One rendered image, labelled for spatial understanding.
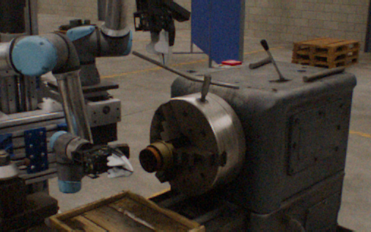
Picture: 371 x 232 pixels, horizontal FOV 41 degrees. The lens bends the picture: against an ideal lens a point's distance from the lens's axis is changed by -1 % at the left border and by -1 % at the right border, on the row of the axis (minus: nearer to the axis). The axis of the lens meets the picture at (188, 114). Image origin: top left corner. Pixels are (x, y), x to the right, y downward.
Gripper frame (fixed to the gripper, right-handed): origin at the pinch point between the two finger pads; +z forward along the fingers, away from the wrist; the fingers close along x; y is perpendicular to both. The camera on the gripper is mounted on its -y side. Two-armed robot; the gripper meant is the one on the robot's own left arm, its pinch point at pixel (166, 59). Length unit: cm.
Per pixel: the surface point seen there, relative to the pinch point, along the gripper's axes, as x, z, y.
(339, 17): -487, -21, -983
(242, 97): 3.9, 14.9, -26.5
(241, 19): -302, -24, -401
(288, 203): 9, 53, -40
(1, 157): -12, 18, 46
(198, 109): 0.9, 15.8, -9.6
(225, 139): 7.4, 25.5, -13.1
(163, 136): -7.8, 23.3, -2.4
